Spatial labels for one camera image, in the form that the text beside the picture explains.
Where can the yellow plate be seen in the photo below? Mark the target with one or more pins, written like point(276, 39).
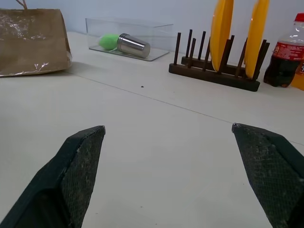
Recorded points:
point(255, 35)
point(221, 31)

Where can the dark wooden plate rack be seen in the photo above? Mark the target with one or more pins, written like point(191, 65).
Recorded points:
point(213, 73)

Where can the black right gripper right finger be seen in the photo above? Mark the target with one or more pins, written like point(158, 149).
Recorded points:
point(266, 171)

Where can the cola bottle red cap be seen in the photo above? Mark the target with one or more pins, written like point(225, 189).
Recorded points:
point(283, 57)

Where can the orange soda bottle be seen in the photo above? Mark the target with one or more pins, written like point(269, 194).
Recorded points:
point(299, 78)

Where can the stainless steel cup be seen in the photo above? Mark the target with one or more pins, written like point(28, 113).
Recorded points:
point(133, 45)

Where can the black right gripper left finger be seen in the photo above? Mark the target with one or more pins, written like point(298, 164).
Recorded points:
point(71, 175)

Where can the brown paper bag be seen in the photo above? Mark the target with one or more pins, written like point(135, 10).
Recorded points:
point(31, 42)

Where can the clear plastic box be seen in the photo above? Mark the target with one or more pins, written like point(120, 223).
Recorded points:
point(133, 28)

